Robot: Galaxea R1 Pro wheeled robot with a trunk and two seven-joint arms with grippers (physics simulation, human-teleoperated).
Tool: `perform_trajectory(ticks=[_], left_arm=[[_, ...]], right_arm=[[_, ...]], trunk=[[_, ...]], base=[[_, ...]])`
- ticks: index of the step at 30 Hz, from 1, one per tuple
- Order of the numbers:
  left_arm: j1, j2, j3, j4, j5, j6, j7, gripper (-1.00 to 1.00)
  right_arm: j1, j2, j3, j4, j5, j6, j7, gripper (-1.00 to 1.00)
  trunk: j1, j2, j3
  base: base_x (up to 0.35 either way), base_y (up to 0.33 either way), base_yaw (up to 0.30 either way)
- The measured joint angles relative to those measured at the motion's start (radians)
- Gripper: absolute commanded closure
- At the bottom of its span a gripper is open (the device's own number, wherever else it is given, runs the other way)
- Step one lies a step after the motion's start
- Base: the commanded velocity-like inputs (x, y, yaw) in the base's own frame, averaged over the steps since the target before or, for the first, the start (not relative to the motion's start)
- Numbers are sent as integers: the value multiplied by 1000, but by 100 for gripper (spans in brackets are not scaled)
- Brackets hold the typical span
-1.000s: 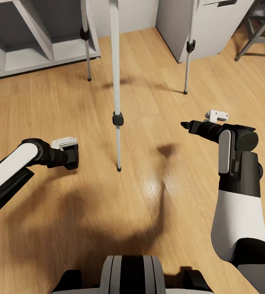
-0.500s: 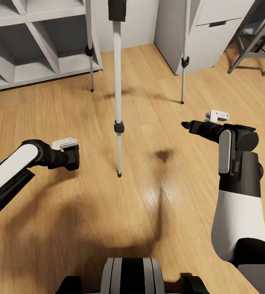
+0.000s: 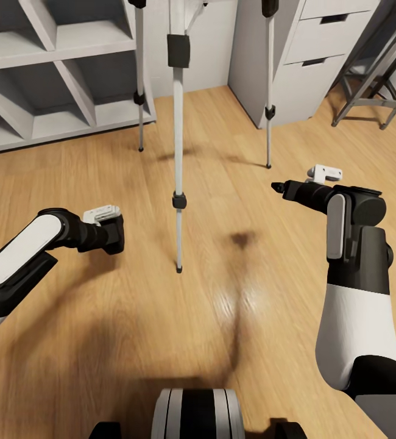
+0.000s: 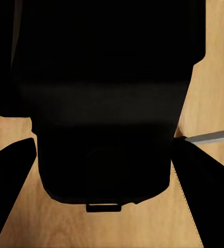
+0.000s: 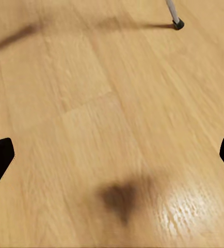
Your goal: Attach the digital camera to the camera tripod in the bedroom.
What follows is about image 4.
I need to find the camera tripod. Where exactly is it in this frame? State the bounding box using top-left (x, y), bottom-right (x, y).
top-left (178, 130), bottom-right (224, 145)

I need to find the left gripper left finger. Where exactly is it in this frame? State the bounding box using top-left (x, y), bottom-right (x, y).
top-left (0, 137), bottom-right (37, 233)

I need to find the digital camera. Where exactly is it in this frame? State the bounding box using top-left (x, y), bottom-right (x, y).
top-left (0, 0), bottom-right (206, 212)

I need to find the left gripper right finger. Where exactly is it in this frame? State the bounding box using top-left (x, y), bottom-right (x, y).
top-left (171, 137), bottom-right (224, 248)

